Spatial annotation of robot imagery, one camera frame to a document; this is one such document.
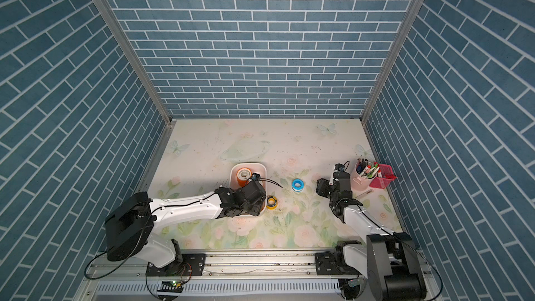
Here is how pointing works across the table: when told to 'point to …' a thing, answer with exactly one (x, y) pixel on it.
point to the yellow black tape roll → (271, 202)
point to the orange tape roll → (243, 174)
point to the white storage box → (259, 168)
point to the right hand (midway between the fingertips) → (324, 182)
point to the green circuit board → (171, 286)
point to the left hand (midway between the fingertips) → (261, 205)
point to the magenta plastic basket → (386, 172)
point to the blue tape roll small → (297, 184)
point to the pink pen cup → (358, 182)
